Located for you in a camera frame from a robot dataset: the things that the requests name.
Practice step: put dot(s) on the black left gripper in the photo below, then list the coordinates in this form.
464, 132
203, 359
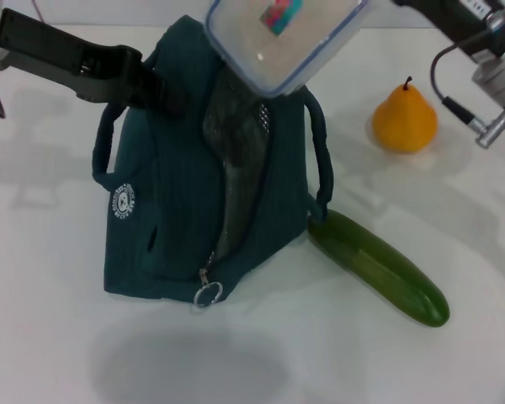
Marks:
46, 54

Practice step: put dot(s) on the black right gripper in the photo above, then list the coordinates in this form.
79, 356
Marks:
450, 21

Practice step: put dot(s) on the dark teal insulated lunch bag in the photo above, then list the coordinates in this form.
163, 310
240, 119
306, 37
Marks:
172, 202

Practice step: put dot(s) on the clear container with blue-rimmed lid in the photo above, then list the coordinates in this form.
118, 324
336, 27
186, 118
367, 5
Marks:
278, 46

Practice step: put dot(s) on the green cucumber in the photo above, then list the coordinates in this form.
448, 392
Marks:
383, 269

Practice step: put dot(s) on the orange pear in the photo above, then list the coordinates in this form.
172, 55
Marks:
404, 122

